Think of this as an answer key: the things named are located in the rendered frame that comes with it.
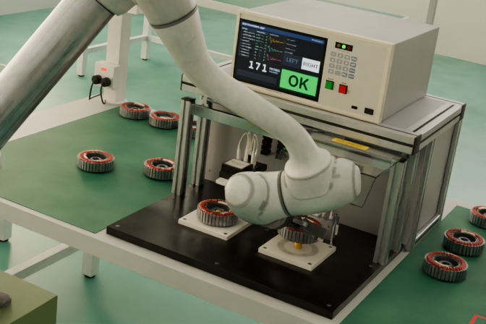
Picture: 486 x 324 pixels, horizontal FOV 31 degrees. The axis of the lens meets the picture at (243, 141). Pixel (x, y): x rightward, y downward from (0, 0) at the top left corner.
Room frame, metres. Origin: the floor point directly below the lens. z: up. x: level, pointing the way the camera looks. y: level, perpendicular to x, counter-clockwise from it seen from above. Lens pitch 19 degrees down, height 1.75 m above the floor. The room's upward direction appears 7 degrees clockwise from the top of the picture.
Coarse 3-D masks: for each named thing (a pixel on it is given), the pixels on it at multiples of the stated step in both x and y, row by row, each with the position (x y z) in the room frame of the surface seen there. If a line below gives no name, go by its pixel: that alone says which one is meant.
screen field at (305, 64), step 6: (288, 54) 2.25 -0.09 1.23; (288, 60) 2.25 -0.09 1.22; (294, 60) 2.24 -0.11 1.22; (300, 60) 2.24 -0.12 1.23; (306, 60) 2.23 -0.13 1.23; (312, 60) 2.22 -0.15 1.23; (294, 66) 2.24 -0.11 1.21; (300, 66) 2.23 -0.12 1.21; (306, 66) 2.23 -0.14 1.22; (312, 66) 2.22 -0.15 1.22; (318, 66) 2.21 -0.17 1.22; (318, 72) 2.21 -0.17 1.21
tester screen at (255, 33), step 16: (240, 32) 2.32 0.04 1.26; (256, 32) 2.30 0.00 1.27; (272, 32) 2.28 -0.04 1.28; (240, 48) 2.32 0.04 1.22; (256, 48) 2.29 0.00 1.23; (272, 48) 2.27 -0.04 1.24; (288, 48) 2.25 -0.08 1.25; (304, 48) 2.23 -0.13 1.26; (320, 48) 2.21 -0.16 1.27; (240, 64) 2.31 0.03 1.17; (272, 64) 2.27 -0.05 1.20; (320, 64) 2.21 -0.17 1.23; (256, 80) 2.29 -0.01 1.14
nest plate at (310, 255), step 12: (276, 240) 2.09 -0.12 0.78; (288, 240) 2.10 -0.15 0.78; (264, 252) 2.02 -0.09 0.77; (276, 252) 2.02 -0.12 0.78; (288, 252) 2.02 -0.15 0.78; (300, 252) 2.03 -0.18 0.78; (312, 252) 2.04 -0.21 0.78; (324, 252) 2.05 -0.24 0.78; (300, 264) 1.98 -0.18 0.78; (312, 264) 1.98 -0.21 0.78
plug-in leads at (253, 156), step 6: (252, 138) 2.33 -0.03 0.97; (258, 144) 2.30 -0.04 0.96; (240, 150) 2.30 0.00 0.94; (246, 150) 2.31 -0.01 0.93; (252, 150) 2.33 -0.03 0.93; (240, 156) 2.30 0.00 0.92; (246, 156) 2.28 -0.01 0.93; (252, 156) 2.27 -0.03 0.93; (252, 162) 2.27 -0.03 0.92; (252, 168) 2.27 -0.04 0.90
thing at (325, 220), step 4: (308, 216) 2.18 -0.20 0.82; (312, 216) 2.18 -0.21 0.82; (316, 216) 2.18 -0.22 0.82; (320, 216) 2.18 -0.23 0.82; (324, 216) 2.18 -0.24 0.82; (328, 216) 2.19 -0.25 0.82; (320, 220) 2.17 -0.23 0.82; (324, 220) 2.16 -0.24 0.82; (328, 220) 2.16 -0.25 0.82; (332, 220) 2.17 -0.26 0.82; (324, 224) 2.16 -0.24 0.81; (328, 224) 2.16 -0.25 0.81; (332, 224) 2.15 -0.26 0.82; (336, 224) 2.18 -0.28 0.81; (328, 228) 2.16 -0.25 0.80; (332, 228) 2.16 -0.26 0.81; (328, 232) 2.16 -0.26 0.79; (328, 236) 2.15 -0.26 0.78
